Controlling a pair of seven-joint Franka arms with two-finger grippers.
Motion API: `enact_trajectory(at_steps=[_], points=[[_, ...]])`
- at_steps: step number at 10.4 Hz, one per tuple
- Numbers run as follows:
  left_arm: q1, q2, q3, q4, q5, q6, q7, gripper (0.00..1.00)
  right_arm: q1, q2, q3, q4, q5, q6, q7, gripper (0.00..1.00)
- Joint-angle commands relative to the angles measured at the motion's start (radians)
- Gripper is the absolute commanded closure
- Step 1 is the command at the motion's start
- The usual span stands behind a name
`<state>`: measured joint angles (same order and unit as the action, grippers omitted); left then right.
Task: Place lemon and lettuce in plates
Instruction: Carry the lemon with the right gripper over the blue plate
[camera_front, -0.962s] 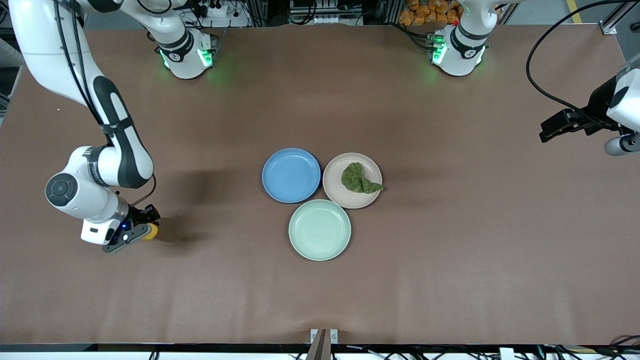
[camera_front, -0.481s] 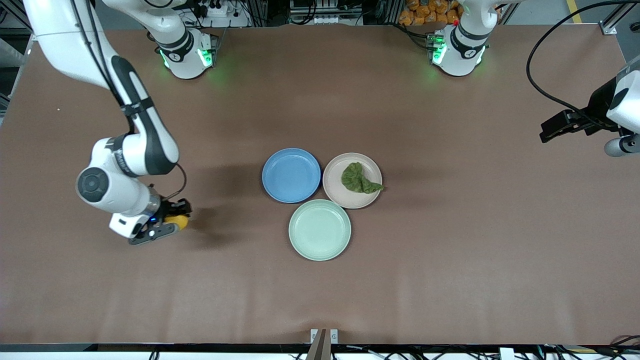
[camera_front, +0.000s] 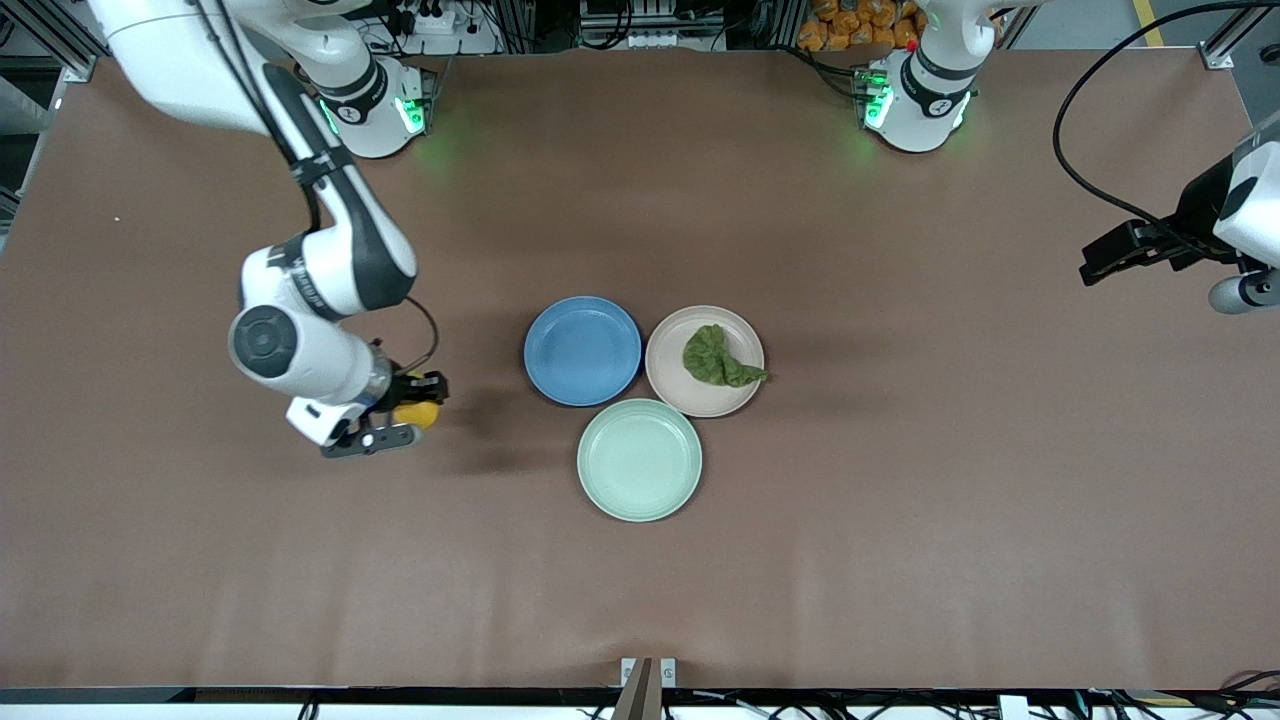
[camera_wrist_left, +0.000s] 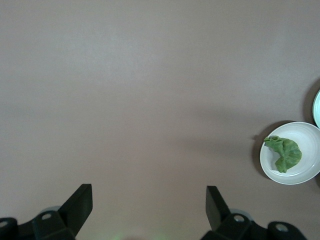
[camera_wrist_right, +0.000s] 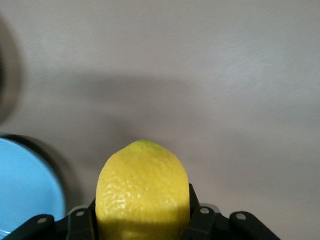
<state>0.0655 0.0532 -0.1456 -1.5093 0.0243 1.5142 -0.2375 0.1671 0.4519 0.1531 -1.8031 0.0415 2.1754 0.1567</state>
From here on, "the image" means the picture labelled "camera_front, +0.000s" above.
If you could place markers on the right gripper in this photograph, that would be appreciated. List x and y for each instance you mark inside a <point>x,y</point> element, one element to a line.
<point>403,385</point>

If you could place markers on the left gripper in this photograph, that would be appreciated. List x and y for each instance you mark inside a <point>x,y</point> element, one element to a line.
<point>1192,222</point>

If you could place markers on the yellow lemon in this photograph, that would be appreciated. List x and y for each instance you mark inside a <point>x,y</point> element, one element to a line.
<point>418,415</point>

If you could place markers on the green lettuce leaf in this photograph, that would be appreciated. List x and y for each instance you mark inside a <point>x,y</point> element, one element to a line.
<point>712,357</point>

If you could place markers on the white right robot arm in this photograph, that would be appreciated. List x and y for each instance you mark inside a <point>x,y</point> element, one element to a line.
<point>310,350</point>

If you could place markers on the blue plate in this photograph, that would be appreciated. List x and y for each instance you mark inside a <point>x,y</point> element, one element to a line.
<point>583,351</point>

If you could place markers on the pale green plate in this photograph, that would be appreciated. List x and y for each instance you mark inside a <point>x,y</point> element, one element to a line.
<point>640,460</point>

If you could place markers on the beige pink plate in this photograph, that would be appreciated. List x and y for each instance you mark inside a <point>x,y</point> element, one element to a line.
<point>690,395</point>

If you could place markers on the brown table cover mat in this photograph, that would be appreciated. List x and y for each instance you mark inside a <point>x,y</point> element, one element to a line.
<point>640,600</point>

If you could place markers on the bag of orange fruits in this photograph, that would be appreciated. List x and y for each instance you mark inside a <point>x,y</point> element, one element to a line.
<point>850,25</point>

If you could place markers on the white power strip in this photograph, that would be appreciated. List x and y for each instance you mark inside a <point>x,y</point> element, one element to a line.
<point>432,18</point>

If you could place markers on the white electronics rack unit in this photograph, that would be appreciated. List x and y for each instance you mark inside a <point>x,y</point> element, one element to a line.
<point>650,25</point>

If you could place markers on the aluminium frame profile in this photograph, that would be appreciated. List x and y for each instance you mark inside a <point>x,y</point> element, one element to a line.
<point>50,35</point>
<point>1240,35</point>

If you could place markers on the metal bracket with brown post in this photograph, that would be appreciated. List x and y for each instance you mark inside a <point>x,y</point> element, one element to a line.
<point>640,680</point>

